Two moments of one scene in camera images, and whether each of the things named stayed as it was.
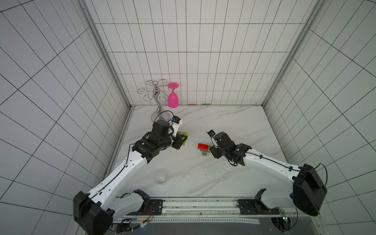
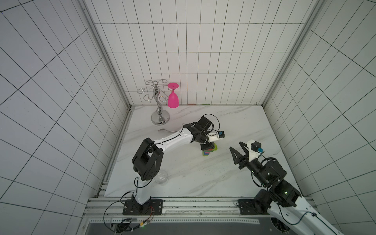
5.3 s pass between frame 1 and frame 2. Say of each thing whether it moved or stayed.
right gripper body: moved
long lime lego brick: moved
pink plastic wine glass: stayed
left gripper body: moved
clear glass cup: stayed
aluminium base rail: stayed
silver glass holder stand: stayed
